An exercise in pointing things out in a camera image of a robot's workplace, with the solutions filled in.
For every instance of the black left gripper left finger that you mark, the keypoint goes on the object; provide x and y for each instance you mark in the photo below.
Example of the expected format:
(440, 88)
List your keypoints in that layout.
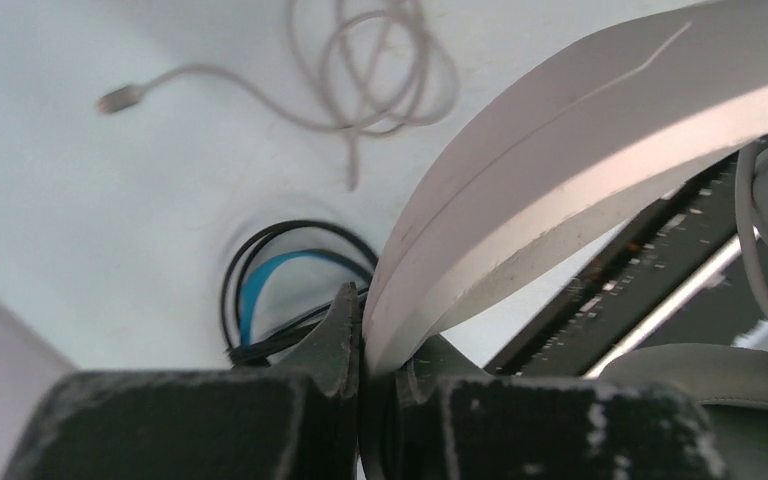
(296, 419)

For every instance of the white gaming headset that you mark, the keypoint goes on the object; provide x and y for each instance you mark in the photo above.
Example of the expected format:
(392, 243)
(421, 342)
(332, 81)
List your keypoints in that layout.
(587, 138)

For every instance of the black headset with blue band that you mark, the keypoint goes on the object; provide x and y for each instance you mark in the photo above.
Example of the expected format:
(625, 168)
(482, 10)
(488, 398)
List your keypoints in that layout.
(273, 290)

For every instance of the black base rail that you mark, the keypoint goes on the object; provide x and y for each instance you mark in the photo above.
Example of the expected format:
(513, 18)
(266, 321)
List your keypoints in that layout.
(673, 274)

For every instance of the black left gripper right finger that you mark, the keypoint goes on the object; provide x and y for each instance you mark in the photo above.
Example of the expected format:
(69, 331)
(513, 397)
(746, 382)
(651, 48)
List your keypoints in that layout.
(451, 420)

